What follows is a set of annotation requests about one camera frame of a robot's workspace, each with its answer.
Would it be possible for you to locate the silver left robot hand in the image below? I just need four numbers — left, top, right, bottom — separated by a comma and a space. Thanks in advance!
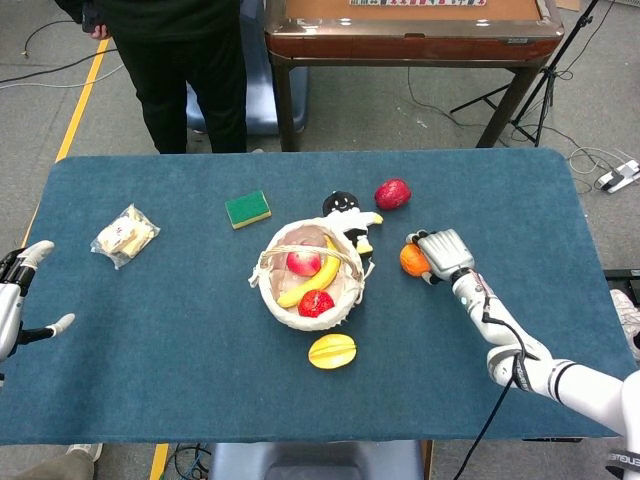
0, 240, 76, 364

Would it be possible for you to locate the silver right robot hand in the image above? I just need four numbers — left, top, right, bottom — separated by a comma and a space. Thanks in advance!
405, 228, 476, 286

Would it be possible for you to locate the orange fruit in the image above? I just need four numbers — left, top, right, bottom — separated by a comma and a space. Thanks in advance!
399, 243, 432, 278

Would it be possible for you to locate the wicker basket with cloth liner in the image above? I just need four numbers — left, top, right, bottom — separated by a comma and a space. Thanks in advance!
248, 217, 376, 332

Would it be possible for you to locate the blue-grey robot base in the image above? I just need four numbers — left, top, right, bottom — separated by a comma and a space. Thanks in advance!
185, 0, 310, 137

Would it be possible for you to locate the dark red wrinkled fruit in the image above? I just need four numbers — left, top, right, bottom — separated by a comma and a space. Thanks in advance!
374, 178, 413, 211

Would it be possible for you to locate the blue tablecloth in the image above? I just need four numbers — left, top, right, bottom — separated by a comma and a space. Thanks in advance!
0, 148, 635, 445

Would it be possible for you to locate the black and white plush doll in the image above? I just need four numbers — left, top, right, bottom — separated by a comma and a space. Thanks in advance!
322, 191, 385, 259

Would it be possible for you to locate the yellow banana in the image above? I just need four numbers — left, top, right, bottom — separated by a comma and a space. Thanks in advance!
276, 234, 342, 309

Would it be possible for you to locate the clear bag of bread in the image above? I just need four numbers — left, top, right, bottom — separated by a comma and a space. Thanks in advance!
90, 203, 162, 271

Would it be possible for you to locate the red strawberry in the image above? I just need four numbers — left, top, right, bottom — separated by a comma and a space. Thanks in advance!
297, 289, 336, 319

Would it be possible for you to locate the yellow starfruit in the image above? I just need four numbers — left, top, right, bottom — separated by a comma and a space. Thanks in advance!
307, 333, 358, 371

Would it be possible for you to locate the person in grey trousers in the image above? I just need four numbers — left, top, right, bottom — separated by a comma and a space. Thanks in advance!
14, 442, 104, 480

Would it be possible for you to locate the white power strip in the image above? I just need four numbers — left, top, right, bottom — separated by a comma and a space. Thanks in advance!
593, 158, 640, 194

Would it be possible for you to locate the green and yellow sponge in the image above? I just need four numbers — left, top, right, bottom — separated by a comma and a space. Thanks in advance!
224, 189, 273, 231

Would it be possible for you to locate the black tripod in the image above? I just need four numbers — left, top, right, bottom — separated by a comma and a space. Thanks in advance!
449, 0, 601, 149

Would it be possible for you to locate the brown mahjong table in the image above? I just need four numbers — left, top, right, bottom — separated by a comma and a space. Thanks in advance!
263, 0, 565, 152

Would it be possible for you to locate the grey-blue own robot torso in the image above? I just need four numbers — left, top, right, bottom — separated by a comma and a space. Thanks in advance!
207, 439, 426, 480

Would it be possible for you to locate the face-up mahjong tile row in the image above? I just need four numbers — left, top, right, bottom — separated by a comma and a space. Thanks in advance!
348, 0, 489, 8

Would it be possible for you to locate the person in black clothes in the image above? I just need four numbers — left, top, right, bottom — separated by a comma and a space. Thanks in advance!
53, 0, 264, 155

